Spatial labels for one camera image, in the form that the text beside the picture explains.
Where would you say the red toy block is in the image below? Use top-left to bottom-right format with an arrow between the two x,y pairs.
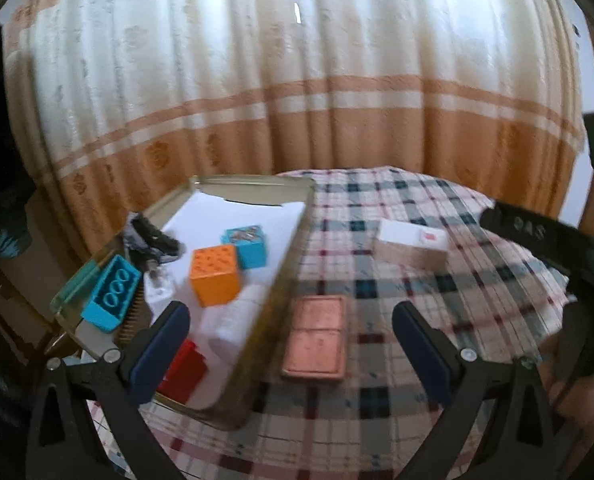
156,339 -> 209,406

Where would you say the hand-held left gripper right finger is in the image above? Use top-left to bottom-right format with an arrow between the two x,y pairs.
392,300 -> 578,480

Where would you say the blue bear print cube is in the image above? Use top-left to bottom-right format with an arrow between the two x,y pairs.
221,225 -> 268,270

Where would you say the orange cube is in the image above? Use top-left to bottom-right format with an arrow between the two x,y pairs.
189,245 -> 241,308

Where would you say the white box with red label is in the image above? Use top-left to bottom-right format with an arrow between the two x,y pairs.
374,218 -> 450,270

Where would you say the white tray lining paper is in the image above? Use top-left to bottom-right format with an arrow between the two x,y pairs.
142,192 -> 308,411

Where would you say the blue toy brick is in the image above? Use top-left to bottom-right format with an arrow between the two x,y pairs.
81,255 -> 142,333

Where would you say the person's right hand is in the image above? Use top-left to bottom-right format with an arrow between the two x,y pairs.
544,332 -> 594,437

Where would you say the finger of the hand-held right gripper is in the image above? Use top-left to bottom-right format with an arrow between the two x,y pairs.
479,203 -> 594,282

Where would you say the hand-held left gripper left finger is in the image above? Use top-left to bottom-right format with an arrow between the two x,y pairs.
24,300 -> 193,480

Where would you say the white bottle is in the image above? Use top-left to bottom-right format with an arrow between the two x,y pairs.
199,282 -> 270,357

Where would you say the cream and orange curtain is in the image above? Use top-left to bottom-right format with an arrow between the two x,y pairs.
0,0 -> 594,271

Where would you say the brown case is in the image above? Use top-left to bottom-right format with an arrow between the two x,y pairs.
280,295 -> 349,383

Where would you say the brown comb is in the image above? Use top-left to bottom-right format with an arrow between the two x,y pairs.
114,285 -> 151,347

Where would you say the gold metal tray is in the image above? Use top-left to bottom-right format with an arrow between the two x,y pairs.
51,175 -> 317,431

